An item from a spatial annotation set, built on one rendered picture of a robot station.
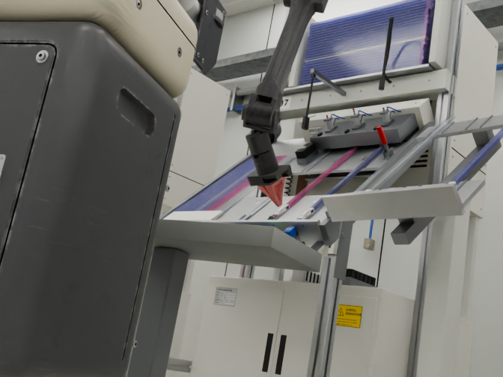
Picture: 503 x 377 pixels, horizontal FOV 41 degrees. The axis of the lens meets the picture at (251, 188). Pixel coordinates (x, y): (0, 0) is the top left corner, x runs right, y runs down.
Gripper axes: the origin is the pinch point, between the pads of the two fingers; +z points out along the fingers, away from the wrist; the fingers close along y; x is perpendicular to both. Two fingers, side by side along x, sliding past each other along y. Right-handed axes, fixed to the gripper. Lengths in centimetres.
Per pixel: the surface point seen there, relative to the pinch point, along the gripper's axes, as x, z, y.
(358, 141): -57, 5, 9
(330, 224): -5.3, 9.1, -9.9
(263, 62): -250, 6, 197
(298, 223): -3.0, 7.4, -1.6
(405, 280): -162, 125, 74
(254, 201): -20.2, 8.8, 27.6
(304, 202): -18.7, 8.8, 7.4
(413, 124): -67, 5, -6
